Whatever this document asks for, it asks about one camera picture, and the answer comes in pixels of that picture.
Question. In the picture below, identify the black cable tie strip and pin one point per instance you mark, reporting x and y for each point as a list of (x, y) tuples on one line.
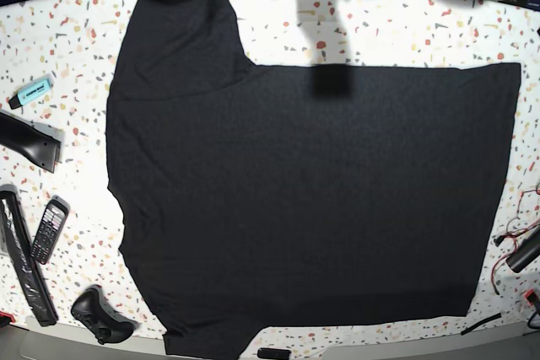
[(484, 321)]

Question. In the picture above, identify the black game controller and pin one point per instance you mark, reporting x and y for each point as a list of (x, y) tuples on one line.
[(89, 310)]

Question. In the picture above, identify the small red clip right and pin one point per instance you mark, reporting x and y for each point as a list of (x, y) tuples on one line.
[(532, 298)]

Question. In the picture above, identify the long black plastic bar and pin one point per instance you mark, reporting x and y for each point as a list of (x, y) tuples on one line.
[(18, 245)]

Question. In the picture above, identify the black T-shirt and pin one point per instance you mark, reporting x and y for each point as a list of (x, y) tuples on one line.
[(257, 196)]

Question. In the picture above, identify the black curved plastic handle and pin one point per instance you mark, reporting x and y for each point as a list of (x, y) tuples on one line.
[(39, 148)]

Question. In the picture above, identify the small red clip left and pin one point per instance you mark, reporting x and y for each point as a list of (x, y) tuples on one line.
[(6, 319)]

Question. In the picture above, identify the small black box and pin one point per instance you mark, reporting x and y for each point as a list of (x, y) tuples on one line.
[(271, 353)]

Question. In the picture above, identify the black TV remote control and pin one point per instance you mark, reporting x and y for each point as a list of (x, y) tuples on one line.
[(50, 227)]

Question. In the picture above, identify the small red clip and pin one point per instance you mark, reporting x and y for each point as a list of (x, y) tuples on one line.
[(6, 319), (532, 298)]

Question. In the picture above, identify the black cylinder with wires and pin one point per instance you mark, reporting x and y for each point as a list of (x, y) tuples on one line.
[(526, 253)]

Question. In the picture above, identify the light blue highlighter marker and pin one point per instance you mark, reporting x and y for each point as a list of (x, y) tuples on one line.
[(30, 92)]

